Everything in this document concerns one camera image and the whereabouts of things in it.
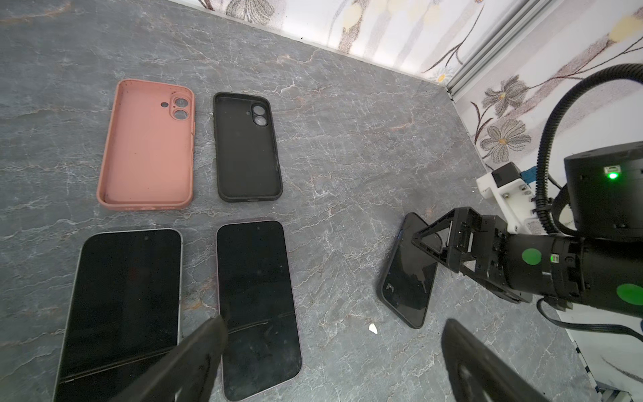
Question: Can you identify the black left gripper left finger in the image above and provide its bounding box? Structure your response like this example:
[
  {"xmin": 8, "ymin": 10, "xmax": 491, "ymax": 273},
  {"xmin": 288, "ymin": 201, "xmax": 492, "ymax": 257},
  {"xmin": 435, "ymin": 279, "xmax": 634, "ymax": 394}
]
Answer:
[{"xmin": 112, "ymin": 316, "xmax": 228, "ymax": 401}]

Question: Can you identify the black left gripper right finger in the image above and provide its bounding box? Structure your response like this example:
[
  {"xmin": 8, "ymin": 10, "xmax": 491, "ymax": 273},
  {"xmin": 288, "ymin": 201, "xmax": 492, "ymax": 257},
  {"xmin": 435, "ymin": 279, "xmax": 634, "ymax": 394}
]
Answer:
[{"xmin": 441, "ymin": 318, "xmax": 546, "ymax": 401}]

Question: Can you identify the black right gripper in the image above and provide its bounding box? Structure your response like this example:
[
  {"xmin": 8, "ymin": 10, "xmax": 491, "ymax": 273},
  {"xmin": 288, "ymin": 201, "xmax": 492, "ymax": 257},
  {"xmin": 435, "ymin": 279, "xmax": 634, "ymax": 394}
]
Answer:
[{"xmin": 412, "ymin": 207, "xmax": 532, "ymax": 303}]

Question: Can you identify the phone with black screen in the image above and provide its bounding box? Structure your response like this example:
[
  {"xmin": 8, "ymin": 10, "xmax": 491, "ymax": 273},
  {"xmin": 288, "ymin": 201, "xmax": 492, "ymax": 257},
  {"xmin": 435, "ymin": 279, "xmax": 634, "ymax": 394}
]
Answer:
[{"xmin": 53, "ymin": 229, "xmax": 183, "ymax": 401}]

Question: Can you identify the black phone case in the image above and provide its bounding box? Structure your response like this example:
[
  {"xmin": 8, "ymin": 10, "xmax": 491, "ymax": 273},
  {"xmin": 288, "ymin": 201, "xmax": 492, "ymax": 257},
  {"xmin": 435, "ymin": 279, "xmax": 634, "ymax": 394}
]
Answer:
[{"xmin": 213, "ymin": 92, "xmax": 283, "ymax": 203}]

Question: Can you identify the pink phone case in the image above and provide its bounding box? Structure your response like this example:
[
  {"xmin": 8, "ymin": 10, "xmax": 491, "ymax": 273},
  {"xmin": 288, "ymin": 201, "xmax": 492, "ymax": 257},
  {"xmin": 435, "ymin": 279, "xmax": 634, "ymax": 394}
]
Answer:
[{"xmin": 96, "ymin": 79, "xmax": 196, "ymax": 211}]

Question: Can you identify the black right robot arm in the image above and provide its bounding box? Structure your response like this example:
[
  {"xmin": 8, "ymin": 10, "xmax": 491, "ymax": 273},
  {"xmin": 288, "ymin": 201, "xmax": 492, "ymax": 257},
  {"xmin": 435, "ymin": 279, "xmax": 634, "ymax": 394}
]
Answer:
[{"xmin": 412, "ymin": 64, "xmax": 642, "ymax": 318}]

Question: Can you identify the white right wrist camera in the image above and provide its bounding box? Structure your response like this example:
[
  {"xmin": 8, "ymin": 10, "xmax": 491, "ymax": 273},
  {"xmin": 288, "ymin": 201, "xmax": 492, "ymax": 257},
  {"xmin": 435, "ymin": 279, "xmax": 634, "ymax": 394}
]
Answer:
[{"xmin": 477, "ymin": 162, "xmax": 539, "ymax": 235}]

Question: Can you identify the aluminium corner frame post right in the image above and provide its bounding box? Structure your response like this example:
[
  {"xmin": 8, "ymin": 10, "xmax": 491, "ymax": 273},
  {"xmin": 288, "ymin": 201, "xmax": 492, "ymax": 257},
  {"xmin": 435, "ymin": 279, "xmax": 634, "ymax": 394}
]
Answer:
[{"xmin": 446, "ymin": 0, "xmax": 559, "ymax": 100}]

